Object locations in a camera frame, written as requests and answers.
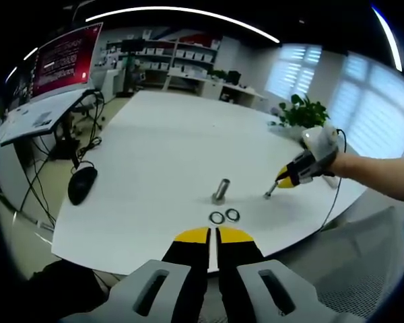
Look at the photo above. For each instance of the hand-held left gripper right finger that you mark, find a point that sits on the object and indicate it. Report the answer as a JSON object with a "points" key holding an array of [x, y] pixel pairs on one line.
{"points": [[242, 266]]}

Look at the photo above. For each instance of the ceiling light strip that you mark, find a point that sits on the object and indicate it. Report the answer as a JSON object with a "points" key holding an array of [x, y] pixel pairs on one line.
{"points": [[388, 37], [188, 15]]}

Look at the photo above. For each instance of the large steel washer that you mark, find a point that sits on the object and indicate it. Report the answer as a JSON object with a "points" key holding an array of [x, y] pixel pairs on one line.
{"points": [[233, 214], [217, 217]]}

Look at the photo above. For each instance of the thick threaded stud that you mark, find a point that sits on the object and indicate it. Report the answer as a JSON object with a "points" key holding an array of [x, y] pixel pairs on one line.
{"points": [[221, 191]]}

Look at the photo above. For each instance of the white storage shelving unit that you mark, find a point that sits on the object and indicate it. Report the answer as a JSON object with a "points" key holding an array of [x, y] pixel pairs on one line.
{"points": [[168, 60]]}

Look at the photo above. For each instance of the thin threaded stud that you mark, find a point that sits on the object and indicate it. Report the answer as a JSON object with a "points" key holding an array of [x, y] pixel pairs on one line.
{"points": [[271, 190]]}

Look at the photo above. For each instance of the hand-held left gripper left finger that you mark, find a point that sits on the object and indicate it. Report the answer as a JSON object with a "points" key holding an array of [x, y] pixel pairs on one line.
{"points": [[185, 266]]}

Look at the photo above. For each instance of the dark cloth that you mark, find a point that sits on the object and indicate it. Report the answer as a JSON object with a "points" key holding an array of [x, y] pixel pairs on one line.
{"points": [[67, 282]]}

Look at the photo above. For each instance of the window with blinds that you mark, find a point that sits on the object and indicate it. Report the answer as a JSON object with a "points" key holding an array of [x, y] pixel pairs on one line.
{"points": [[373, 107], [294, 72]]}

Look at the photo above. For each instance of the black computer mouse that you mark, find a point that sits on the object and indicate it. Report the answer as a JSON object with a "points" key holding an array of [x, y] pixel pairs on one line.
{"points": [[82, 185]]}

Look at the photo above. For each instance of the white low counter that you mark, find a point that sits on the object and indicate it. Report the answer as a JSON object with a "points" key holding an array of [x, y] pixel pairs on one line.
{"points": [[219, 91]]}

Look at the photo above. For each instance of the white monitor desk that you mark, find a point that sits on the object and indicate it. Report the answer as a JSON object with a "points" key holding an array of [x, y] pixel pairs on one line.
{"points": [[37, 117]]}

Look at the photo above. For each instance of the grey mesh office chair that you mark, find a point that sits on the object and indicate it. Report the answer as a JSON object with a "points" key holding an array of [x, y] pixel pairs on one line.
{"points": [[350, 262]]}

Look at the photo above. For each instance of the red screen monitor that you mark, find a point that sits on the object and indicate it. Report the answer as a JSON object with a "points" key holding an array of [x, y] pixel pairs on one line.
{"points": [[65, 60]]}

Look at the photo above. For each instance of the green potted plant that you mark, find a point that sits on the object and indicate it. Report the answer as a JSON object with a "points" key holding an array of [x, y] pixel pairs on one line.
{"points": [[306, 112]]}

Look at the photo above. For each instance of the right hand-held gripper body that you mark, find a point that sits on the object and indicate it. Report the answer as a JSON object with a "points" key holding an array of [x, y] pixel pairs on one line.
{"points": [[321, 144]]}

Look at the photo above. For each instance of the black monitor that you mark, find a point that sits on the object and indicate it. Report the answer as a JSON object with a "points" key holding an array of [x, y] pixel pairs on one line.
{"points": [[234, 77]]}

